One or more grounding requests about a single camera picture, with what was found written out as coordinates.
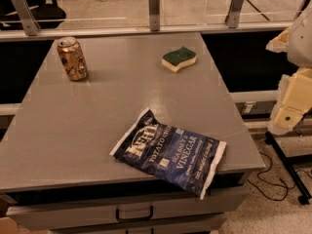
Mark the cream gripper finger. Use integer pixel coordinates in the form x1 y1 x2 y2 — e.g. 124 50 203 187
265 27 291 53
268 67 312 135

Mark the green and yellow sponge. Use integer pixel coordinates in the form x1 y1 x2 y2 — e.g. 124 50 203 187
162 47 197 73

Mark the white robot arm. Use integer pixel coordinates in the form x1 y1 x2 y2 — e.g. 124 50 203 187
266 8 312 135

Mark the orange soda can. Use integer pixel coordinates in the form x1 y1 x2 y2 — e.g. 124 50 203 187
57 37 88 81

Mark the black stand base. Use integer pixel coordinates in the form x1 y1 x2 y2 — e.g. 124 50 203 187
265 132 312 205

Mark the blue potato chip bag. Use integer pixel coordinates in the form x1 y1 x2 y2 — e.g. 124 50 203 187
110 108 226 199

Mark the glass barrier panel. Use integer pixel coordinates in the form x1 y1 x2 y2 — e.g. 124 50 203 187
0 0 306 31

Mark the black office chair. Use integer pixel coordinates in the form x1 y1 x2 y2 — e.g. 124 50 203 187
0 0 66 30

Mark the black floor cable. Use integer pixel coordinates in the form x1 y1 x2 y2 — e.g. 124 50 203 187
247 151 312 203

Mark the middle metal rail bracket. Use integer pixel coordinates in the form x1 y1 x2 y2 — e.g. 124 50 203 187
148 0 160 31

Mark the left metal rail bracket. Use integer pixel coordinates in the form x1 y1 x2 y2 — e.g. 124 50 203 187
11 0 40 36

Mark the grey drawer with black handle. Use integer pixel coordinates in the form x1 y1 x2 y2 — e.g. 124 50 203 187
7 185 248 230

